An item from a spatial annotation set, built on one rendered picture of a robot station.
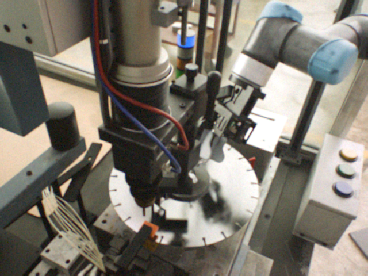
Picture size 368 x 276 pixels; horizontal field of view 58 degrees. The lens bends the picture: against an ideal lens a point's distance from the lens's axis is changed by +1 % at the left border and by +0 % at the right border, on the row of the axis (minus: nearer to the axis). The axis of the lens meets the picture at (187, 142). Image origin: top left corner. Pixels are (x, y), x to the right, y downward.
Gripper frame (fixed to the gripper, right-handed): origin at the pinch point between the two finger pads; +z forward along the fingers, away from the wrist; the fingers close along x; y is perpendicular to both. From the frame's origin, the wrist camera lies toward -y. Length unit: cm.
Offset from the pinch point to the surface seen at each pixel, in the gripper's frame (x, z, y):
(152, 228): -11.5, 10.4, 12.1
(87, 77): -8, 10, -79
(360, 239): 137, 30, -21
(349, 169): 39.1, -11.3, 8.3
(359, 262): 132, 37, -13
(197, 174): 0.7, 2.9, 1.4
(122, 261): -16.9, 14.5, 16.2
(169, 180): -9.5, 2.5, 7.5
